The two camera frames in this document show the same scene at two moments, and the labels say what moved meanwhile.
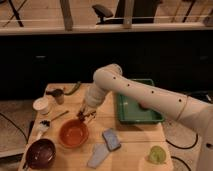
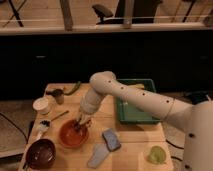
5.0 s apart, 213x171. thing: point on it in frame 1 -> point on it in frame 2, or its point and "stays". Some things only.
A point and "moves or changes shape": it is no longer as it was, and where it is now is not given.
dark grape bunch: x=81 y=116 moves or changes shape
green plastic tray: x=130 y=112 stays
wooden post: x=68 y=19 stays
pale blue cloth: x=98 y=154 stays
